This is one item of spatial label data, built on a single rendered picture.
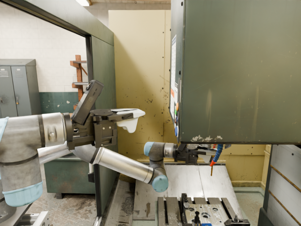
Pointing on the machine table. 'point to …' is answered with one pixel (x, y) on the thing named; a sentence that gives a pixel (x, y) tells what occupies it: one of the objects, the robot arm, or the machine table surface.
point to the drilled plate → (206, 214)
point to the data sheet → (173, 63)
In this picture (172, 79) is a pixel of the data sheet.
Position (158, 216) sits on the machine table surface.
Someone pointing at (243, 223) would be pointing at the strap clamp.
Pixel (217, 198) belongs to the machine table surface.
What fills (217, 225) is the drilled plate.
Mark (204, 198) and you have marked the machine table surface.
